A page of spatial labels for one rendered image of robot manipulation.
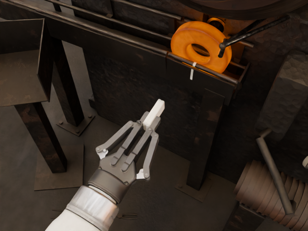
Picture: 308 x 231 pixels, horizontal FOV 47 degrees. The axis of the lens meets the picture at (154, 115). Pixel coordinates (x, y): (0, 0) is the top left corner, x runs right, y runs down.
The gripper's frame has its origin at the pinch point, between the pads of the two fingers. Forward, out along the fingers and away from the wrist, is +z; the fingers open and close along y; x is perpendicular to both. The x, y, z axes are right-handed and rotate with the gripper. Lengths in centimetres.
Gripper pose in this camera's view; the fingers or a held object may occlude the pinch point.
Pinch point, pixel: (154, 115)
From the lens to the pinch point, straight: 77.1
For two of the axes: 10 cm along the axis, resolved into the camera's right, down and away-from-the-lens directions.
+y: 8.7, 4.1, -2.8
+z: 5.0, -7.7, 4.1
